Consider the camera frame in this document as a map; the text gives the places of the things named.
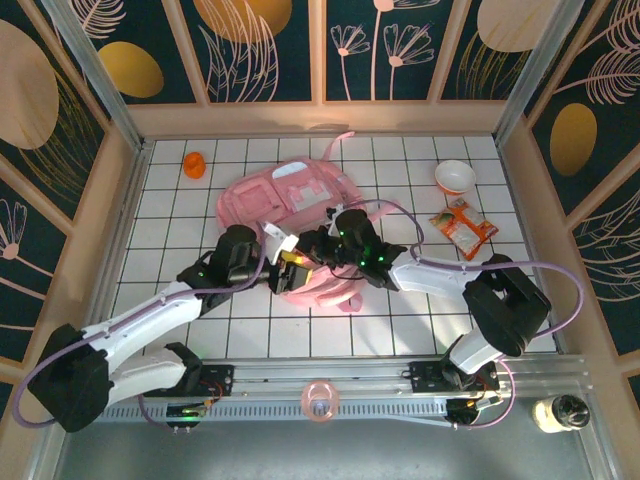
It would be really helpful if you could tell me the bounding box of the aluminium frame post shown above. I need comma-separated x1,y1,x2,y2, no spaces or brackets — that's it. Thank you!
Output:
492,0,601,146
39,0,151,154

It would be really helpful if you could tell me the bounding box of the white bottle black cap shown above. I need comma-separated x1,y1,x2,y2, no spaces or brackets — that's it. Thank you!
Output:
532,393,591,434

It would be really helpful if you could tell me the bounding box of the pink student backpack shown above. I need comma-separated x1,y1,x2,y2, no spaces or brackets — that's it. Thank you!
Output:
215,130,401,314

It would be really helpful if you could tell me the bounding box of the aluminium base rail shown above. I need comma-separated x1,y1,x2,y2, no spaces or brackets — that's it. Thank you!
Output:
49,354,591,401

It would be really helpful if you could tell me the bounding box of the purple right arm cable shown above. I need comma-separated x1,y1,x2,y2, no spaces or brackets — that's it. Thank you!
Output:
347,198,586,432

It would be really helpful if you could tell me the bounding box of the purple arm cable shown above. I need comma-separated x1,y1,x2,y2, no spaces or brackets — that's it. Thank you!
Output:
10,227,269,431
347,198,586,432

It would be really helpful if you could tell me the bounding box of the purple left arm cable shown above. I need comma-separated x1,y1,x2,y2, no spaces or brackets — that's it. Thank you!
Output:
10,227,269,431

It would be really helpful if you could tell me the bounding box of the black controller board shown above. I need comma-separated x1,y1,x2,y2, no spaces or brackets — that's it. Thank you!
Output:
166,403,207,432
446,394,501,431

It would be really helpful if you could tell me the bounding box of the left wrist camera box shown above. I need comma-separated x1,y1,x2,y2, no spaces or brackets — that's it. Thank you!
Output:
259,219,300,264

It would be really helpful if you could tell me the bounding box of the small orange cup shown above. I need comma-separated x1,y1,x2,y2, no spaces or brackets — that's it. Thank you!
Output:
182,152,207,180

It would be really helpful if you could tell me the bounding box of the perforated metal cable duct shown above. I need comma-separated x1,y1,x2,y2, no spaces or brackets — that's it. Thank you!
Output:
99,402,451,427

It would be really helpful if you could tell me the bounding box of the pink tape roll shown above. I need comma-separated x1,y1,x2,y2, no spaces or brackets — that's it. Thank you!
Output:
300,380,341,424

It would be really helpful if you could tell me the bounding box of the orange snack packet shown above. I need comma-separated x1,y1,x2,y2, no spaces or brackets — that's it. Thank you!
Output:
430,197,500,262

